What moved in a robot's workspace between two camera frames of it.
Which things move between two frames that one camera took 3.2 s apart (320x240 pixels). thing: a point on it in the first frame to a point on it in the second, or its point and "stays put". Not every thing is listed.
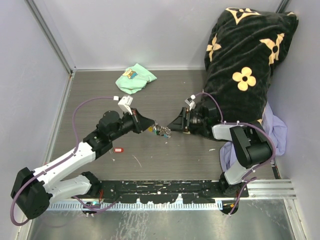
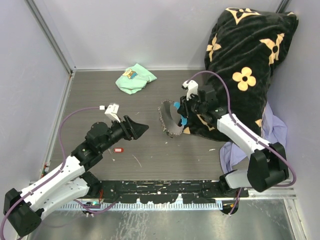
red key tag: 118,150 stays put
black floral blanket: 242,47 stays put
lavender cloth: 276,128 stays put
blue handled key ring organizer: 159,130 to 172,122
